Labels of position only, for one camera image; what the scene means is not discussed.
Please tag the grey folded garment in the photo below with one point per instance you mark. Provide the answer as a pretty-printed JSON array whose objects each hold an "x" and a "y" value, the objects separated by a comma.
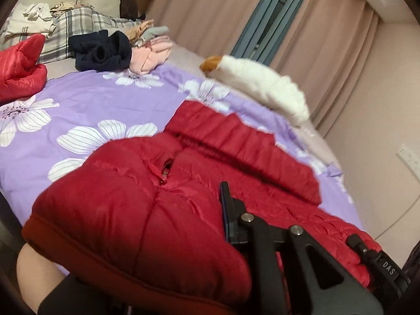
[{"x": 151, "y": 33}]

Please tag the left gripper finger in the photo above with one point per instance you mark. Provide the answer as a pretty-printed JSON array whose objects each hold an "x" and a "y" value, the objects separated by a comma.
[{"x": 291, "y": 273}]

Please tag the purple floral bed sheet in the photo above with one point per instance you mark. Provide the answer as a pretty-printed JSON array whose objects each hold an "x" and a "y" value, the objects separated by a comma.
[{"x": 54, "y": 132}]

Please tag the dark brown cushion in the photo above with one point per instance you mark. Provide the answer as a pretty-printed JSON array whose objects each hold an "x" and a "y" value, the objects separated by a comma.
[{"x": 133, "y": 9}]

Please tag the white plush goose toy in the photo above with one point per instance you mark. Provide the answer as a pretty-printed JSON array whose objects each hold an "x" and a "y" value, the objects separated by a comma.
[{"x": 263, "y": 84}]

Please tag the white wall socket strip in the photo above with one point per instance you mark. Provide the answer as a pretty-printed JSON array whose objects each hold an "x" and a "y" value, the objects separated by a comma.
[{"x": 409, "y": 160}]

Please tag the navy blue garment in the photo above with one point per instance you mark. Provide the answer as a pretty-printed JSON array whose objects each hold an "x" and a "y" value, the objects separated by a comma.
[{"x": 100, "y": 51}]

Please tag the grey plaid blanket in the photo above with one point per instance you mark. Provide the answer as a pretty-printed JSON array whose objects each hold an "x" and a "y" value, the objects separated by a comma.
[{"x": 75, "y": 22}]

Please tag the pink folded garment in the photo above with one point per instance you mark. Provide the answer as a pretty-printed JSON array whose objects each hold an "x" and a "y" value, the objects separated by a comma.
[{"x": 146, "y": 58}]

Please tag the red puffer jacket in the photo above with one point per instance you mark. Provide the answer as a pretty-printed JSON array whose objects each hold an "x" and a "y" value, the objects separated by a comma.
[
  {"x": 21, "y": 74},
  {"x": 141, "y": 219}
]

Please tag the person's bare knee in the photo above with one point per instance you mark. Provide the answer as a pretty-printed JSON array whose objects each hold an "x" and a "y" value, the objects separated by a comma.
[{"x": 37, "y": 277}]

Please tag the blue-grey curtain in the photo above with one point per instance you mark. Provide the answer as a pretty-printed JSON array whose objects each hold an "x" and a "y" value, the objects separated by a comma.
[{"x": 266, "y": 29}]

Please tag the white printed t-shirt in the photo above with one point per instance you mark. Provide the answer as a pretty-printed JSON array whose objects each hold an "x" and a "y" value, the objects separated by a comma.
[{"x": 30, "y": 19}]

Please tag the pink curtain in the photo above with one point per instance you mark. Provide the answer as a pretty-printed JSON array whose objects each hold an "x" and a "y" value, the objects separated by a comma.
[{"x": 324, "y": 49}]

